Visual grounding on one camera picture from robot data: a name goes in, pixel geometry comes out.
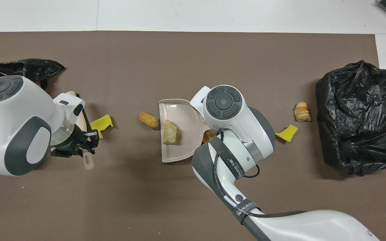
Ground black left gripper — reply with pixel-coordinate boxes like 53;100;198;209
51;129;100;157

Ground beige hand brush black bristles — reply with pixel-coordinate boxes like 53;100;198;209
66;91;95;170

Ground yellow sponge piece green backing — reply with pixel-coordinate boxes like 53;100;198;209
90;114;114;139

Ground brown corn cob bread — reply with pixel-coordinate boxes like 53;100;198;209
139;111;159;130

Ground pale bread chunk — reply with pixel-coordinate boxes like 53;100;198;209
163;119;180;145

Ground beige plastic dustpan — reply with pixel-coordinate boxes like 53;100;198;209
159;98;210;163

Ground striped croissant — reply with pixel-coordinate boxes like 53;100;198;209
202;129;217;144
294;101;312;122

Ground yellow sponge wedge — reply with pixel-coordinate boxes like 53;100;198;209
275;124;299;143

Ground black trash bag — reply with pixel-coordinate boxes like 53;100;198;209
315;60;386;177
0;59;65;131

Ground brown paper table mat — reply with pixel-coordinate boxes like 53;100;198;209
0;31;386;241

